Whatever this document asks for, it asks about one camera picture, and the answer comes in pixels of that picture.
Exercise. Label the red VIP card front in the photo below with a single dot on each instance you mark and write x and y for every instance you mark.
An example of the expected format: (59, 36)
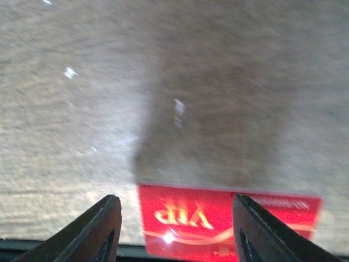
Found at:
(196, 223)

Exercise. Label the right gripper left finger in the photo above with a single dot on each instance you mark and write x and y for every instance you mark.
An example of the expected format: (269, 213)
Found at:
(102, 218)

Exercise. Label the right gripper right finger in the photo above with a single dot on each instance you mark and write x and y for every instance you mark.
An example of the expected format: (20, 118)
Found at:
(260, 236)

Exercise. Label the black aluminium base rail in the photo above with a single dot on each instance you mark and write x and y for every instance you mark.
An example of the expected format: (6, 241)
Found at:
(76, 248)

